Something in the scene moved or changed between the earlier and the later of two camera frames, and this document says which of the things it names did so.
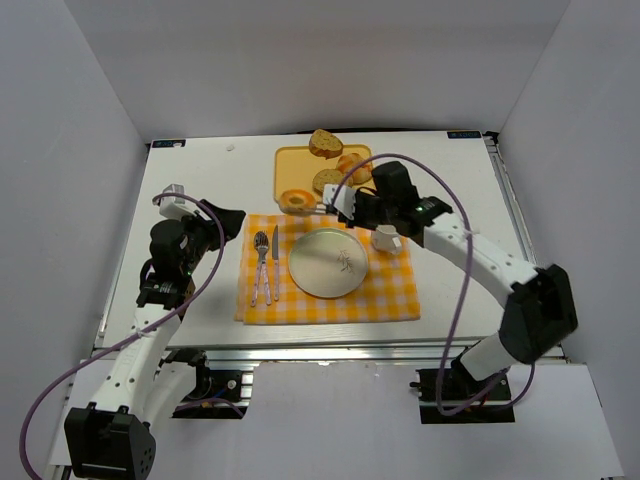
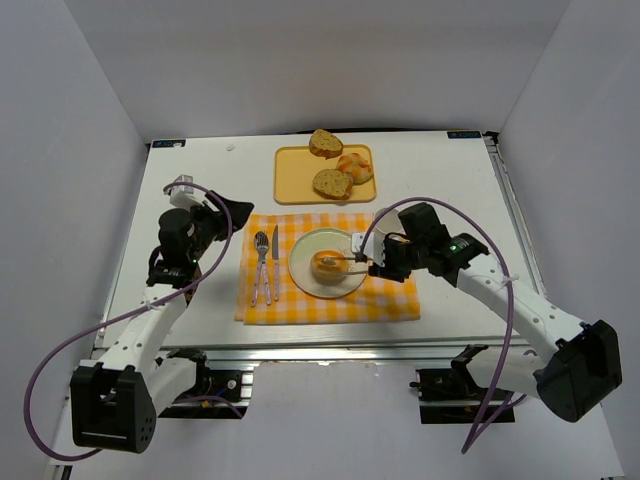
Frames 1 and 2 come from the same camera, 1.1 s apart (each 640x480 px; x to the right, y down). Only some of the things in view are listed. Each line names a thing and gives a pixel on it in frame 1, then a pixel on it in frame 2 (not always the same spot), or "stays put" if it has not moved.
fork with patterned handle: [261, 242] stays put
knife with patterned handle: [275, 264] stays put
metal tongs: [317, 209] → [370, 263]
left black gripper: [211, 226] stays put
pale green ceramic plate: [328, 262] stays put
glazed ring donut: [297, 199] → [328, 265]
